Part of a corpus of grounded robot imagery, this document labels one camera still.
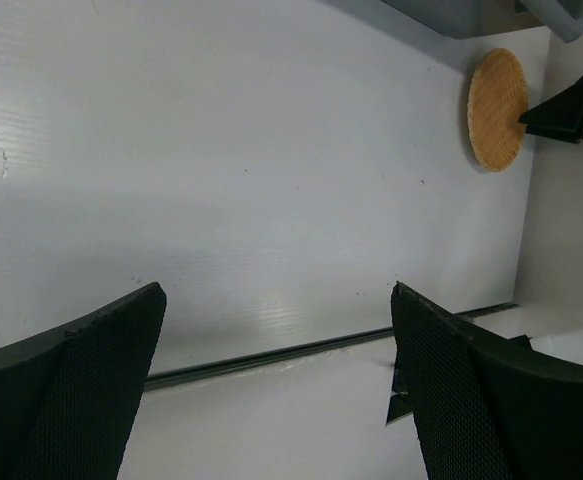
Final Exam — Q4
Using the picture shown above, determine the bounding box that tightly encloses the grey plastic bin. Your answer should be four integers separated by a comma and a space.
330, 0, 583, 44

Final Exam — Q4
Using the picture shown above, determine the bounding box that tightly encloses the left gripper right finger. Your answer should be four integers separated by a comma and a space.
390, 282, 583, 479

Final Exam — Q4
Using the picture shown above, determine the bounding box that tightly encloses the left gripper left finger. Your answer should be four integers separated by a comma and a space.
0, 282, 166, 479

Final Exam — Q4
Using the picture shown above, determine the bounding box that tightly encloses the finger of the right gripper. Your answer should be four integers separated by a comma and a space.
519, 76, 583, 144

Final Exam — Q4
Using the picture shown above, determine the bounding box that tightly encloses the aluminium table edge rail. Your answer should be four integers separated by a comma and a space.
143, 299, 522, 394

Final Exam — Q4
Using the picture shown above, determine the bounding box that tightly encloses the round orange woven tray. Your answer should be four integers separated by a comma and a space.
467, 48, 528, 172

